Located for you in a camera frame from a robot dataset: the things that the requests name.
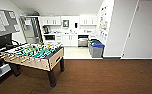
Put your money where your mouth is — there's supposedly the stainless steel dishwasher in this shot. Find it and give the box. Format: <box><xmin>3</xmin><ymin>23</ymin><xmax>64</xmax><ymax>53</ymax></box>
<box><xmin>77</xmin><ymin>34</ymin><xmax>90</xmax><ymax>48</ymax></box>

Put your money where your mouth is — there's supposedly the white two-door base cabinet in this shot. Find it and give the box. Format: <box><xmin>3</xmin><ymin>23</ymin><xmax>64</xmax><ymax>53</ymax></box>
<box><xmin>60</xmin><ymin>33</ymin><xmax>79</xmax><ymax>47</ymax></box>

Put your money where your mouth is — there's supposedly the blue recycling bin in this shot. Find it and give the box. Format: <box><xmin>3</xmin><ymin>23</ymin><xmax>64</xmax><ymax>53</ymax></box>
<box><xmin>88</xmin><ymin>38</ymin><xmax>102</xmax><ymax>54</ymax></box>

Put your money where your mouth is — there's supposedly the white drawer stack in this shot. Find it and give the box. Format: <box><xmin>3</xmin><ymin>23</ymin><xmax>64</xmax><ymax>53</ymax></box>
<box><xmin>54</xmin><ymin>33</ymin><xmax>63</xmax><ymax>46</ymax></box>
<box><xmin>88</xmin><ymin>32</ymin><xmax>98</xmax><ymax>41</ymax></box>

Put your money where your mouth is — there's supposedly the blue lid waste bin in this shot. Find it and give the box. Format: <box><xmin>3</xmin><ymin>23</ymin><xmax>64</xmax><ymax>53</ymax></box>
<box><xmin>90</xmin><ymin>41</ymin><xmax>106</xmax><ymax>59</ymax></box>

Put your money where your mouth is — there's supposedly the black soap dispenser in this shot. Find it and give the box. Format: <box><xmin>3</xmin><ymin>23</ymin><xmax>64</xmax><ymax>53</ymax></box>
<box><xmin>74</xmin><ymin>22</ymin><xmax>79</xmax><ymax>29</ymax></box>

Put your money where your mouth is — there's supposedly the steel paper towel dispenser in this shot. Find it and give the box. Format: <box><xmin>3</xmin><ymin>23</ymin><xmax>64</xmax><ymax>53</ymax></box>
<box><xmin>61</xmin><ymin>18</ymin><xmax>71</xmax><ymax>29</ymax></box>

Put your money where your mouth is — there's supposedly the green foosball table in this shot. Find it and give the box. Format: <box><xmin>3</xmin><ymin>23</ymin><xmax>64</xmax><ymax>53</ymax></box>
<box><xmin>0</xmin><ymin>42</ymin><xmax>66</xmax><ymax>89</ymax></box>

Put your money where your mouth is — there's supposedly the black built-in microwave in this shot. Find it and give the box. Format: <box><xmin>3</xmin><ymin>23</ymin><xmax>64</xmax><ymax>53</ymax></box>
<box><xmin>43</xmin><ymin>34</ymin><xmax>57</xmax><ymax>42</ymax></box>

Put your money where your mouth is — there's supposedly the dark coffee machine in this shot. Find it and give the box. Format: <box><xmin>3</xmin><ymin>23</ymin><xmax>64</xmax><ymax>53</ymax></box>
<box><xmin>42</xmin><ymin>25</ymin><xmax>51</xmax><ymax>35</ymax></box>

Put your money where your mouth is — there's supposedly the white door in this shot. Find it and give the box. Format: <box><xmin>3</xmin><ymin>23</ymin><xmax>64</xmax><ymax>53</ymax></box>
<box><xmin>121</xmin><ymin>0</ymin><xmax>152</xmax><ymax>60</ymax></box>

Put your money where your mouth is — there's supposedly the black monitor screen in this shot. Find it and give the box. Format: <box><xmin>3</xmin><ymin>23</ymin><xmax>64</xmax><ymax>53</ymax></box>
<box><xmin>0</xmin><ymin>32</ymin><xmax>15</xmax><ymax>51</ymax></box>

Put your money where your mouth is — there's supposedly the three-door white wall cabinet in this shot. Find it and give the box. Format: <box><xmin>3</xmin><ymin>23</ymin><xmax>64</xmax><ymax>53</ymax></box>
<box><xmin>78</xmin><ymin>15</ymin><xmax>98</xmax><ymax>27</ymax></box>

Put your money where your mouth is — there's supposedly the wide white wall cabinet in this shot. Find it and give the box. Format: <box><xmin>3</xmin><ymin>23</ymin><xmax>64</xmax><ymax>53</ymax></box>
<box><xmin>39</xmin><ymin>15</ymin><xmax>63</xmax><ymax>27</ymax></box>

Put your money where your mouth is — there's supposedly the large printed wall poster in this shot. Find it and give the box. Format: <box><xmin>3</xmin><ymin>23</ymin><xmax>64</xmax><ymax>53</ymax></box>
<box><xmin>97</xmin><ymin>2</ymin><xmax>113</xmax><ymax>43</ymax></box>

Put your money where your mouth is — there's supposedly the framed wall notice board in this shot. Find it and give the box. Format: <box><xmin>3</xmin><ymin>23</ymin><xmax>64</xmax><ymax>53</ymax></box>
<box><xmin>0</xmin><ymin>8</ymin><xmax>22</xmax><ymax>38</ymax></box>

